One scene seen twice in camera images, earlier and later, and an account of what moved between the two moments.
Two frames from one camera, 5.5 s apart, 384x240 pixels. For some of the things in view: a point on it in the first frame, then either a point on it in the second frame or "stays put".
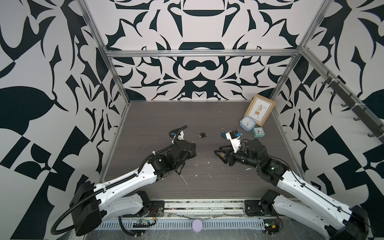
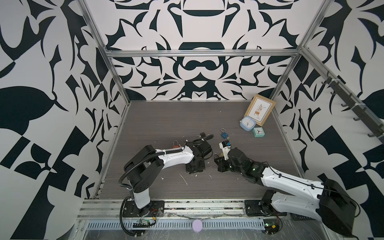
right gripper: (229, 156) to (220, 164)
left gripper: (191, 151) to (190, 170)
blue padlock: (223, 134) stays put
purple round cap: (197, 225) stays put
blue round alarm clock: (247, 123) stays put
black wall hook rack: (362, 115) stays put
